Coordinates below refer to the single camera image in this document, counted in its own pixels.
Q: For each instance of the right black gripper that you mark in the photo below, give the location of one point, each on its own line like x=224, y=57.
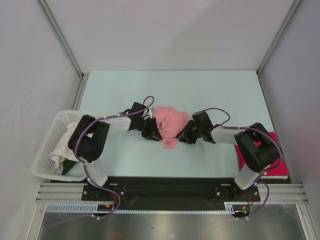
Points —
x=184, y=136

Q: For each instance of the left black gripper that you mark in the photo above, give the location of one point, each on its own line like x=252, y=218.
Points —
x=152, y=135

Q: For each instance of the pink t shirt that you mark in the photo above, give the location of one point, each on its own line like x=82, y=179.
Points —
x=170, y=122

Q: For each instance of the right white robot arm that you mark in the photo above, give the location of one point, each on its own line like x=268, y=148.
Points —
x=261, y=153

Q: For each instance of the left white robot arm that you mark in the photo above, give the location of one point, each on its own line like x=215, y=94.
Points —
x=88, y=140

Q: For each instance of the dark green t shirt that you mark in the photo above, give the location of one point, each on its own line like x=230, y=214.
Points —
x=67, y=166

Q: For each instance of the white crumpled t shirt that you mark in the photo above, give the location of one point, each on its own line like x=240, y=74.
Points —
x=62, y=151

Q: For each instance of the white plastic basket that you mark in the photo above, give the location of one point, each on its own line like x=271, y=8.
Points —
x=43, y=166

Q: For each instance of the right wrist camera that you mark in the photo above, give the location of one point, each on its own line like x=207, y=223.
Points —
x=202, y=120

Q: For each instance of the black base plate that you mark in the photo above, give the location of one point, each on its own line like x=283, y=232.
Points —
x=158, y=193

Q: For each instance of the white slotted cable duct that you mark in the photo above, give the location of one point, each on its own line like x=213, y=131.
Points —
x=102, y=209

